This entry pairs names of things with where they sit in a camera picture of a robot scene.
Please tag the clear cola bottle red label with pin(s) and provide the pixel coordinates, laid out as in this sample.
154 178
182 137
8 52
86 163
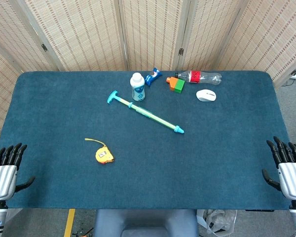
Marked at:
202 77

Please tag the blue table cloth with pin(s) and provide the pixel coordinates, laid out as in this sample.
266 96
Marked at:
148 172

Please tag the blue snack packet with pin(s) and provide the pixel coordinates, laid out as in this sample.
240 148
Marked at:
153 76

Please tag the teal green water squirt pump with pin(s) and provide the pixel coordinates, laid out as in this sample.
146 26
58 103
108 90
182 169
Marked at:
148 114

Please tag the clear plastic bag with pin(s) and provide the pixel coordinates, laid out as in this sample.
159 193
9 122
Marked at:
219 221

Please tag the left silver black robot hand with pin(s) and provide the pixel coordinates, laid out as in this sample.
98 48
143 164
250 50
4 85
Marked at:
2 180

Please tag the orange green toy block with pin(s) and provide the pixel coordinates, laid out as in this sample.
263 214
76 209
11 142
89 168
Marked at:
177 85

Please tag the yellow tape measure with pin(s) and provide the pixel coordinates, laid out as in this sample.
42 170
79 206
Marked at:
103 155

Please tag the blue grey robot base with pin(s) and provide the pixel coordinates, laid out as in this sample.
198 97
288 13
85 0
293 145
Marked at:
145 222

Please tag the white computer mouse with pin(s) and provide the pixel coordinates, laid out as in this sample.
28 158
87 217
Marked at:
206 95

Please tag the woven bamboo folding screen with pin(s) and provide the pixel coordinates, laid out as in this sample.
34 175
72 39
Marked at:
88 32

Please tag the white drink bottle blue label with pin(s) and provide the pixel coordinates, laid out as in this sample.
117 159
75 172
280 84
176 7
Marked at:
138 89

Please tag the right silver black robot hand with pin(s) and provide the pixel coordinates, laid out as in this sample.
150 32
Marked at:
293 177

